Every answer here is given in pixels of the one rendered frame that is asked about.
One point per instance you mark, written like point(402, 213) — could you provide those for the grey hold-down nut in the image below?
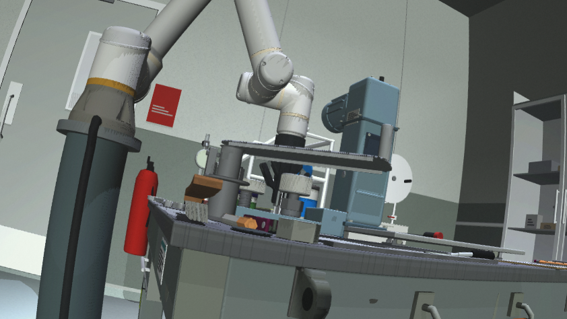
point(292, 206)

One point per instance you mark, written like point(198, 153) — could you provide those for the small grey box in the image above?
point(534, 221)

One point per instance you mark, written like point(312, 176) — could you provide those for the white round disc stand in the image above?
point(401, 177)

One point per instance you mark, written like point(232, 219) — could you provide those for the grey shelf unit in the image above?
point(516, 177)

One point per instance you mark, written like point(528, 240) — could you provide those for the white wall board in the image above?
point(82, 71)

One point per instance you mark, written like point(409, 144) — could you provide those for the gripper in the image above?
point(290, 140)

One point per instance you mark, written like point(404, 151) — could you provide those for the magenta block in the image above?
point(263, 225)

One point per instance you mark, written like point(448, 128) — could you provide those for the grey hinge post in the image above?
point(226, 190)

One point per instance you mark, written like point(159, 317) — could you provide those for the grey cylinder on drive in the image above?
point(386, 141)

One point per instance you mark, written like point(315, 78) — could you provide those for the small brown box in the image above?
point(548, 226)

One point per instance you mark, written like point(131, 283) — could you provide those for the brown wooden brush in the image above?
point(201, 190)

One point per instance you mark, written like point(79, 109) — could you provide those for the grey knurled jack knob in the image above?
point(296, 184)

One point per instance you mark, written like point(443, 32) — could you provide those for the grey workbench cabinet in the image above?
point(265, 283)

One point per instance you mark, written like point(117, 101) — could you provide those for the blue drive foot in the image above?
point(325, 221)

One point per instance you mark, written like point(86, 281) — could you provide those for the red wall sign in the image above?
point(164, 105)

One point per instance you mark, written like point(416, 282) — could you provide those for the grey parts tray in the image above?
point(170, 208)

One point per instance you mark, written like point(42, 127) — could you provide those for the grey hook bracket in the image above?
point(519, 306)
point(424, 305)

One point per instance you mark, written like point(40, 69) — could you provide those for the black and white pen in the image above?
point(476, 254)

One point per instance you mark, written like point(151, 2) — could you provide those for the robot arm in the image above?
point(117, 57)

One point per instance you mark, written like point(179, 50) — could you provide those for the white dial gauge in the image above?
point(202, 158)

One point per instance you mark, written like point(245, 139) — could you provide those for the blue agitator drive body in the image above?
point(365, 177)

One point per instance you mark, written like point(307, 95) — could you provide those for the dark blue motor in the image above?
point(334, 114)

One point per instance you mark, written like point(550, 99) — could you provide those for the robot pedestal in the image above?
point(88, 230)

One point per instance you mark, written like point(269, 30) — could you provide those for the grey shroud plate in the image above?
point(310, 156)

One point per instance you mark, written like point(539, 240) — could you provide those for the grey door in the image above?
point(35, 53)

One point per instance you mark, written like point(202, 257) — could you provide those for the orange hex nut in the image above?
point(246, 222)

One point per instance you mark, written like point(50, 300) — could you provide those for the orange pencil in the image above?
point(551, 262)

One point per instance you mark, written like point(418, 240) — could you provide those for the grey flat tray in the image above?
point(443, 242)

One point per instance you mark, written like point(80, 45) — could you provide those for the grey box on shelf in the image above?
point(544, 167)

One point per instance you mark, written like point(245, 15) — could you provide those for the red fire extinguisher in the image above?
point(141, 212)

